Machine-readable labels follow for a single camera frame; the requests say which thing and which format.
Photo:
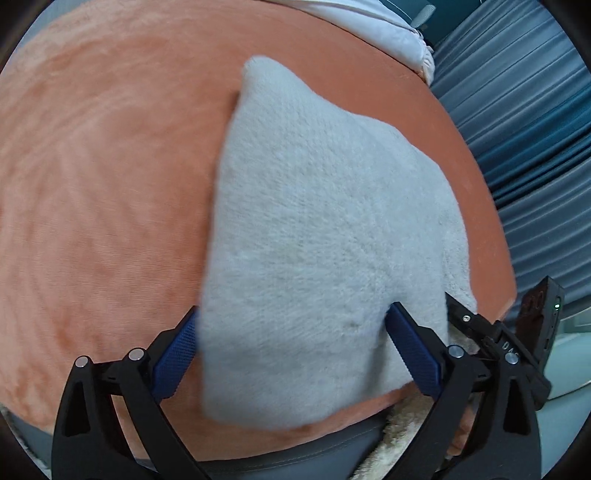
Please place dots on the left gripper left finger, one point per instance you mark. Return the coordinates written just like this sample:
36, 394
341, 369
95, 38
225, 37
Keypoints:
88, 441

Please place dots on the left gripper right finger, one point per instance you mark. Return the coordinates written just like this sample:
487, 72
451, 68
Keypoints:
483, 422

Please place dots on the beige knit sweater black hearts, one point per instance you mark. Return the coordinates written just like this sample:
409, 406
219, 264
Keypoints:
322, 220

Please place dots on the blue-grey pleated curtain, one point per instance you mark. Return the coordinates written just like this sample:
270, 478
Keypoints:
518, 91

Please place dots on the orange plush bed blanket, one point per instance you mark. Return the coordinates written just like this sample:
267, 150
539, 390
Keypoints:
112, 119

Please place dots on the white bedside lamp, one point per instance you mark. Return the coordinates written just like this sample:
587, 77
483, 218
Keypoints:
423, 16

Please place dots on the white folded duvet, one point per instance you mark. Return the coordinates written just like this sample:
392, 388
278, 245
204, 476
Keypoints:
385, 25

